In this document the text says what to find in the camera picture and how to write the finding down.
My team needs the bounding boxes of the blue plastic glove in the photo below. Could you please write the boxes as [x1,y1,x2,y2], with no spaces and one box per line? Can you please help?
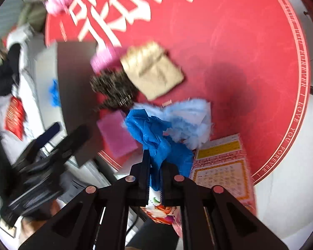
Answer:
[125,109,193,191]

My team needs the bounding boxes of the large pink foam block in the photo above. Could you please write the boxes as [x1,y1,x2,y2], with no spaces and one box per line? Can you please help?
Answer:
[97,110,138,158]

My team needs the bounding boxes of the light blue fluffy cloth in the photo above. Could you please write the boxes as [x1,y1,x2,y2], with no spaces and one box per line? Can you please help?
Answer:
[132,99,212,150]

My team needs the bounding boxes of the leopard print scrunchie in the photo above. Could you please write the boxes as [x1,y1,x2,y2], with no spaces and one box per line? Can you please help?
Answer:
[90,69,138,111]

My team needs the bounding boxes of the beige sock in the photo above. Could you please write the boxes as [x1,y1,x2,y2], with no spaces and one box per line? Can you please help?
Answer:
[120,41,184,101]

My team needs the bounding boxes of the small pink foam block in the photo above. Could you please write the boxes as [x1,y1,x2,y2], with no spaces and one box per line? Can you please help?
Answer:
[90,46,127,74]

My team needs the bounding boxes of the person left hand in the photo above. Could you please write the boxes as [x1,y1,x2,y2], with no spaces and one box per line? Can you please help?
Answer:
[19,200,60,245]

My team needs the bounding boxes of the grey sofa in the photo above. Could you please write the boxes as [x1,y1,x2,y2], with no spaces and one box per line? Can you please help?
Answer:
[0,24,44,163]

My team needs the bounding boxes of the red patterned carton box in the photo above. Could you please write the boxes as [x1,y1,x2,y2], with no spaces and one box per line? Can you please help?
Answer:
[180,134,257,214]

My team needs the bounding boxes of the red embroidered cushion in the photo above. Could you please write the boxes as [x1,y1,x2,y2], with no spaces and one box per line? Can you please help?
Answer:
[5,96,25,141]

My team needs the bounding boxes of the grey open cardboard box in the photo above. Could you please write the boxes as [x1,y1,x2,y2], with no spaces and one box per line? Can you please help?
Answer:
[34,41,102,166]

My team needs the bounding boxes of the red round table mat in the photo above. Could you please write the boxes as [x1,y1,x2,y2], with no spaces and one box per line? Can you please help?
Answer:
[45,0,310,183]

